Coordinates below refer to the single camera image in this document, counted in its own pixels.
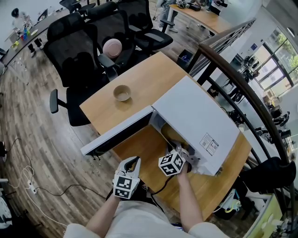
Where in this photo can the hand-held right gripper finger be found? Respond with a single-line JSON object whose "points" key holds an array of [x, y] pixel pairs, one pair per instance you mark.
{"points": [[175, 144]]}

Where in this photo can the brown paper bowl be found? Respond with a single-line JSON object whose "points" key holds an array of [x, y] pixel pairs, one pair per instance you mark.
{"points": [[121, 93]]}

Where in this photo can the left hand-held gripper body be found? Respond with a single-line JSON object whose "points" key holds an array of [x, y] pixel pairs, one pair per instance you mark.
{"points": [[125, 186]]}

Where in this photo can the pink round cushion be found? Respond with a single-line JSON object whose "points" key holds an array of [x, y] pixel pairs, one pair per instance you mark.
{"points": [[112, 47]]}

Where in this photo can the green shelf unit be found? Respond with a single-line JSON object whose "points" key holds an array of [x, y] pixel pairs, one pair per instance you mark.
{"points": [[265, 218]]}

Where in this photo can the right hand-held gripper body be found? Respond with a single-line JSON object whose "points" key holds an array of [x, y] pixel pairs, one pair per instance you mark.
{"points": [[171, 162]]}

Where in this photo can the light wooden table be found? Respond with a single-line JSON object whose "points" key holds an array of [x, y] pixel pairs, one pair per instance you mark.
{"points": [[205, 18]]}

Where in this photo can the person's right forearm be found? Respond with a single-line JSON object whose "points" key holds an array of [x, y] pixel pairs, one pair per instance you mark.
{"points": [[189, 202]]}

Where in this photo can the black waste bin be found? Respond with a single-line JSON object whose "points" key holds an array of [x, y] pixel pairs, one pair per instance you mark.
{"points": [[185, 58]]}

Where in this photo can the black mesh office chair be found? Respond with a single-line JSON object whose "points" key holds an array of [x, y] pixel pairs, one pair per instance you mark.
{"points": [[111, 25], [149, 35], [74, 58]]}

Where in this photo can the person's white shirt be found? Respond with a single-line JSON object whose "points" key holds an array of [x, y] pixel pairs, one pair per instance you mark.
{"points": [[139, 220]]}

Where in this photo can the long dark table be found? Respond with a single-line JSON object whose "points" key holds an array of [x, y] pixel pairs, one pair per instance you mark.
{"points": [[35, 35]]}

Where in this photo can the person's left forearm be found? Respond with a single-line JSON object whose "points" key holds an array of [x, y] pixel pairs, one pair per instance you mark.
{"points": [[104, 213]]}

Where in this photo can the white power strip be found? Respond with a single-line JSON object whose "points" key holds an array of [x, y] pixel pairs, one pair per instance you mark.
{"points": [[32, 187]]}

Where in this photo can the black jacket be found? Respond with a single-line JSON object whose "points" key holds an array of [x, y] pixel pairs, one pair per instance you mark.
{"points": [[267, 174]]}

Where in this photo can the white microwave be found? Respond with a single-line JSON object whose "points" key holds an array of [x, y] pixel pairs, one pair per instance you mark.
{"points": [[193, 111]]}

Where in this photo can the dark metal railing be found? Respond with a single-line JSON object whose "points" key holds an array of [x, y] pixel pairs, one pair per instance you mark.
{"points": [[253, 93]]}

